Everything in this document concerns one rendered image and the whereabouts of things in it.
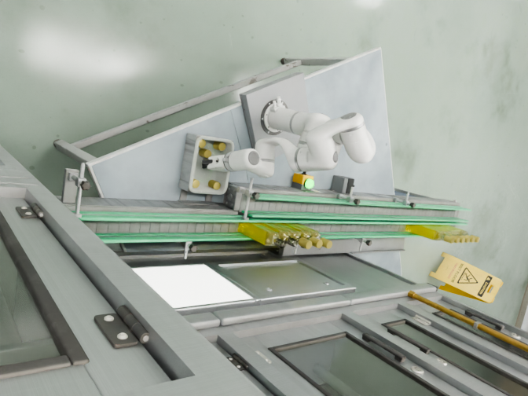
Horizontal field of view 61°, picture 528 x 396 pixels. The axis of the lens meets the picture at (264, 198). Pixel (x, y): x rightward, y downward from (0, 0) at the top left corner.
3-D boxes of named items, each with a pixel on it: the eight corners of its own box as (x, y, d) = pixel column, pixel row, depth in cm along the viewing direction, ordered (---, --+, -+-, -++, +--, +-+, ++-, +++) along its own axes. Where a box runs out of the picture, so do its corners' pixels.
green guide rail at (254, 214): (241, 212, 185) (252, 218, 179) (241, 210, 185) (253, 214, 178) (456, 218, 294) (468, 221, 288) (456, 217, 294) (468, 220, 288)
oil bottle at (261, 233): (236, 231, 186) (268, 247, 170) (239, 218, 185) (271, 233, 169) (247, 231, 190) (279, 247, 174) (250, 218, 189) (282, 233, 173)
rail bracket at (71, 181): (54, 203, 149) (73, 221, 132) (60, 152, 146) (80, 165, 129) (69, 203, 152) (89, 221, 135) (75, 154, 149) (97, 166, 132)
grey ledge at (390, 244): (269, 249, 213) (284, 257, 204) (273, 231, 212) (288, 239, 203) (390, 245, 273) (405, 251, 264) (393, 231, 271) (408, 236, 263)
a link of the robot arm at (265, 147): (309, 173, 157) (262, 175, 170) (311, 137, 158) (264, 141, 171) (295, 170, 151) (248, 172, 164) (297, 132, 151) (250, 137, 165)
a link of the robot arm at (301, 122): (311, 115, 186) (339, 121, 174) (298, 144, 187) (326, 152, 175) (296, 105, 180) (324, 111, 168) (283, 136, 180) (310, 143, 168)
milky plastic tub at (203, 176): (178, 188, 179) (188, 192, 173) (187, 132, 176) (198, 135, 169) (215, 190, 190) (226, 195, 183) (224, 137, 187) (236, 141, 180)
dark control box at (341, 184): (329, 189, 233) (341, 193, 227) (332, 174, 232) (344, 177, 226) (339, 190, 239) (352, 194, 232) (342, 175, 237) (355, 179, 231)
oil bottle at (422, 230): (405, 230, 262) (449, 245, 240) (406, 221, 261) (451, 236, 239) (410, 230, 265) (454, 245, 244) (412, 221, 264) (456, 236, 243)
